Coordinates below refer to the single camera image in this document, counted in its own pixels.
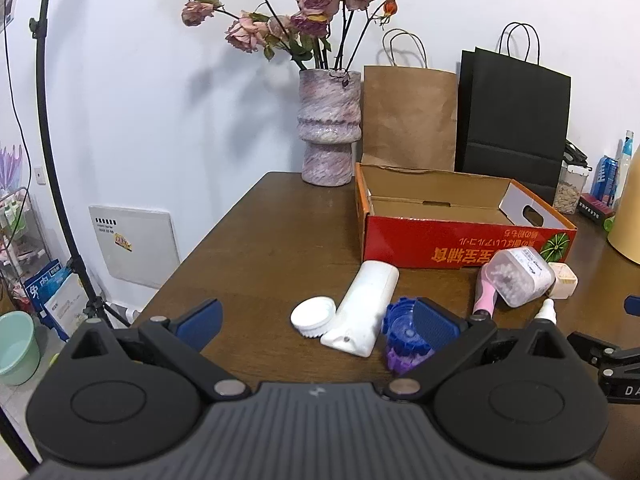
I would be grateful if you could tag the purple plastic hangers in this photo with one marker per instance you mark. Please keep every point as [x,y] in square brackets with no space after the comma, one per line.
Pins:
[10,165]

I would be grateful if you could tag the green plastic bucket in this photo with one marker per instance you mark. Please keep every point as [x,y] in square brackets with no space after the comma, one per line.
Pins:
[20,360]

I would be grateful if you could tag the purple blue plastic cap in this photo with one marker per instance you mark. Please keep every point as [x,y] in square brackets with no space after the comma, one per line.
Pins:
[400,330]

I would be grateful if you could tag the translucent plastic jar white label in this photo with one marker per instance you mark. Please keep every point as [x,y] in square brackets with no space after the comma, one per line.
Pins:
[515,285]

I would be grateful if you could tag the small green object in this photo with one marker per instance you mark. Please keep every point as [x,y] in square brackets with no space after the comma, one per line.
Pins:
[609,224]

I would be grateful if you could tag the white wall panel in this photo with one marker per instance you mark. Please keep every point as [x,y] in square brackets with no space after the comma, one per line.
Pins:
[140,245]

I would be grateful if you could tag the brown paper bag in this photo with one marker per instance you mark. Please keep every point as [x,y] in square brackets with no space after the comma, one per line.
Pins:
[407,110]

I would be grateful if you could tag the black light stand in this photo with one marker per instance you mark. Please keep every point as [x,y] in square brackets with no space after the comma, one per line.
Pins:
[76,267]

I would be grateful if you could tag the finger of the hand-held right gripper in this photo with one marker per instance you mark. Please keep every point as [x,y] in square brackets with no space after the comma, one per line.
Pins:
[633,306]
[595,347]

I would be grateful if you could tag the cream yellow thermos jug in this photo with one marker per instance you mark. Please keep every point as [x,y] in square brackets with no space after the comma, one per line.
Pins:
[627,230]

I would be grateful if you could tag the white wall outlet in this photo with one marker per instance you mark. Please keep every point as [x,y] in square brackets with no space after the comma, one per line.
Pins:
[39,175]

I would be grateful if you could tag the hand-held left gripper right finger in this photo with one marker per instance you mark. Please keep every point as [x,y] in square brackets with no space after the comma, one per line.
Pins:
[435,325]

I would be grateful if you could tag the small cream box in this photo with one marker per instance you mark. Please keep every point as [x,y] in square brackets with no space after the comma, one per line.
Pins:
[565,282]

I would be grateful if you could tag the pink marbled ceramic vase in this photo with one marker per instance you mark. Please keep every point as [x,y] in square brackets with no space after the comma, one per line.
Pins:
[327,125]

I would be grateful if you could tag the white round ribbed lid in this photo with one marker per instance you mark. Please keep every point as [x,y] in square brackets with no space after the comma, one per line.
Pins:
[311,312]

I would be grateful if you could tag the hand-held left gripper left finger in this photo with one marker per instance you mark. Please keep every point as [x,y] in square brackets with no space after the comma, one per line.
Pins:
[202,320]

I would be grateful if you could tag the small white dropper bottle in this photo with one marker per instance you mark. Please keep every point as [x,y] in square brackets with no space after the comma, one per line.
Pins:
[546,310]

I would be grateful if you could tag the white plastic bottle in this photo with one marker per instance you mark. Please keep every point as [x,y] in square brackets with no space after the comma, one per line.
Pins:
[362,305]

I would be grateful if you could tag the black paper bag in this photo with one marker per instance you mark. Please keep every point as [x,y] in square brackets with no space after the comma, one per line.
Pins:
[510,120]

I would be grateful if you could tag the red cardboard box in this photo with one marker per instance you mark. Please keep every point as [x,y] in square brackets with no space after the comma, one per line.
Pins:
[425,245]

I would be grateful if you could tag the blue drink can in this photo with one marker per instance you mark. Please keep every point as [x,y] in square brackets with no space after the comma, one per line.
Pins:
[605,177]

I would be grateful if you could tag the clear spray bottle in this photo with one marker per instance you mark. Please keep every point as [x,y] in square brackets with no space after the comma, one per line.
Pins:
[626,147]

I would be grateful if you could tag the clear container with seeds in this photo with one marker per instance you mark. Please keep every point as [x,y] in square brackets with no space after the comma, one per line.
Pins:
[567,192]

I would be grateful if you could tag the dark red small box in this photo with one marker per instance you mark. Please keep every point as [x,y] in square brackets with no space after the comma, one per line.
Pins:
[595,207]

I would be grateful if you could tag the black stand leg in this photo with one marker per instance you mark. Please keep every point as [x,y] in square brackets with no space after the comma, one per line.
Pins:
[15,440]

